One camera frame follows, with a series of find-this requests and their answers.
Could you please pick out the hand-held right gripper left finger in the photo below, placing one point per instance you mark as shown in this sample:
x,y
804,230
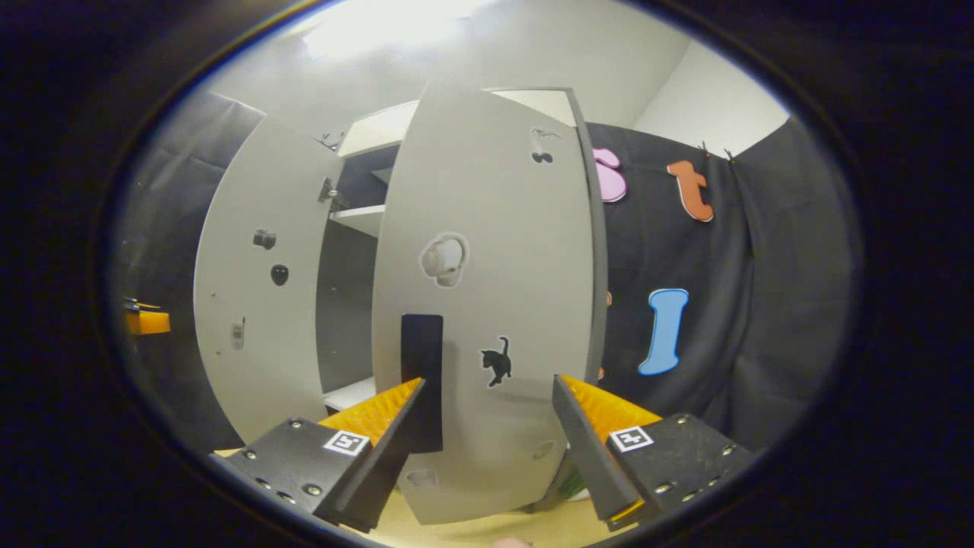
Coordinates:
x,y
396,449

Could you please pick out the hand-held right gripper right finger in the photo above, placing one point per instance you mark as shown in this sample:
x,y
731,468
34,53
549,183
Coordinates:
x,y
586,457

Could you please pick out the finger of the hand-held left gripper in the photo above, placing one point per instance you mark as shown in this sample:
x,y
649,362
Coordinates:
x,y
148,323

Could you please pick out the white cabinet door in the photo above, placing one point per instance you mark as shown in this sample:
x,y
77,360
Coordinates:
x,y
487,228
259,365

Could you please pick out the watermelon slice toy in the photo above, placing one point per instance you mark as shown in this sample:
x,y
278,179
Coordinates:
x,y
576,485

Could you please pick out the black backdrop cloth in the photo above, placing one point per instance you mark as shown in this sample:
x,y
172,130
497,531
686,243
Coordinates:
x,y
761,266

